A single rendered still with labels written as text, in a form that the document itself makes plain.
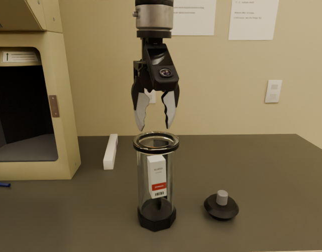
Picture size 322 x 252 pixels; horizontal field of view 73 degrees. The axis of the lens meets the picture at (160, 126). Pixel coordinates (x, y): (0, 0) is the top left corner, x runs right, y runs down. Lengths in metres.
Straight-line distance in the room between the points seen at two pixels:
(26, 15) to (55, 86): 0.19
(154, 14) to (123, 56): 0.66
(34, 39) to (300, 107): 1.21
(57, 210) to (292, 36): 1.19
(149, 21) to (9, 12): 0.37
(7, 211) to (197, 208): 0.53
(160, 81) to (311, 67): 1.04
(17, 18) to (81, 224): 0.54
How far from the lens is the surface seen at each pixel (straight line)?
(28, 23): 0.69
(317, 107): 1.41
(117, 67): 1.10
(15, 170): 0.89
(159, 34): 0.45
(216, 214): 0.61
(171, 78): 0.39
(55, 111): 0.74
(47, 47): 0.72
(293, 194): 0.82
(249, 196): 0.75
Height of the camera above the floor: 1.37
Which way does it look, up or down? 20 degrees down
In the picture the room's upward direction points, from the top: straight up
